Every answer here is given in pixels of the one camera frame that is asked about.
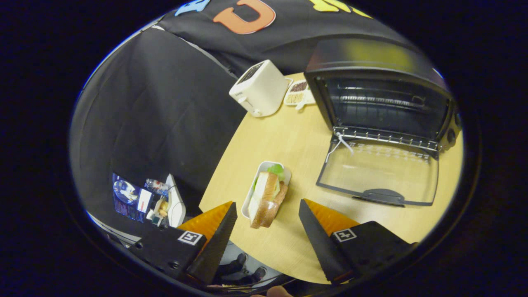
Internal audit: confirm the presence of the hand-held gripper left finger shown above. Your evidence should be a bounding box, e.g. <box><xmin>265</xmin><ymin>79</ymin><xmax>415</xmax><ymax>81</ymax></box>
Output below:
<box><xmin>130</xmin><ymin>201</ymin><xmax>238</xmax><ymax>286</ymax></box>

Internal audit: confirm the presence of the black toaster oven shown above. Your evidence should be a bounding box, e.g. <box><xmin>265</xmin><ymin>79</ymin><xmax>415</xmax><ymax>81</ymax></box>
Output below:
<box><xmin>304</xmin><ymin>38</ymin><xmax>462</xmax><ymax>207</ymax></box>

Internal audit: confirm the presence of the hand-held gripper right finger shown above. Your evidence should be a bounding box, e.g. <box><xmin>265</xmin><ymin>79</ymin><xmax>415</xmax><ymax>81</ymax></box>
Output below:
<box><xmin>298</xmin><ymin>199</ymin><xmax>417</xmax><ymax>285</ymax></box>

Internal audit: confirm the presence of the white flat curved object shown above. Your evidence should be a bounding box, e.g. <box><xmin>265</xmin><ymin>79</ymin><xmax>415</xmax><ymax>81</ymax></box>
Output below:
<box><xmin>165</xmin><ymin>174</ymin><xmax>186</xmax><ymax>228</ymax></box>

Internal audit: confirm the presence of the white string tie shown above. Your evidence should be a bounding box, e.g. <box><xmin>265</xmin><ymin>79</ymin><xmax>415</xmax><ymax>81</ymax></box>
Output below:
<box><xmin>326</xmin><ymin>132</ymin><xmax>354</xmax><ymax>163</ymax></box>

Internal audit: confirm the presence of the white rectangular tray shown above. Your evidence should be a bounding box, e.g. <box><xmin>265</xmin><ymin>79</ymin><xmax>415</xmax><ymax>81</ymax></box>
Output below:
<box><xmin>241</xmin><ymin>161</ymin><xmax>292</xmax><ymax>219</ymax></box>

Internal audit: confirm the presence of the white divided snack dish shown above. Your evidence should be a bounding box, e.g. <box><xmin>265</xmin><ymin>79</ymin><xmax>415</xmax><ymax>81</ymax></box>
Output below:
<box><xmin>283</xmin><ymin>79</ymin><xmax>316</xmax><ymax>111</ymax></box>

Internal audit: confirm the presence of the small clear plastic bottle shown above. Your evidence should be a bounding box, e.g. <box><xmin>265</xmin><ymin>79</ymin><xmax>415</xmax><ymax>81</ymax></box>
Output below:
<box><xmin>144</xmin><ymin>178</ymin><xmax>170</xmax><ymax>195</ymax></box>

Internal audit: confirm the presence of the blue printed box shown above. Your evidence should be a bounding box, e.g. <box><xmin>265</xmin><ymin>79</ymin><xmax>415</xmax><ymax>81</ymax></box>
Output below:
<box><xmin>112</xmin><ymin>173</ymin><xmax>153</xmax><ymax>223</ymax></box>

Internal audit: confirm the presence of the sandwich with lettuce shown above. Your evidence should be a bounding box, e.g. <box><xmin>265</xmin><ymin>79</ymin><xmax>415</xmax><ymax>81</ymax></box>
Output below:
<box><xmin>247</xmin><ymin>164</ymin><xmax>288</xmax><ymax>229</ymax></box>

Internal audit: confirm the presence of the white pop-up toaster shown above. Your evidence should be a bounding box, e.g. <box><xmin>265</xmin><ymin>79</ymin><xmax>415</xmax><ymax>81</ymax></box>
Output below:
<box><xmin>229</xmin><ymin>59</ymin><xmax>290</xmax><ymax>118</ymax></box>

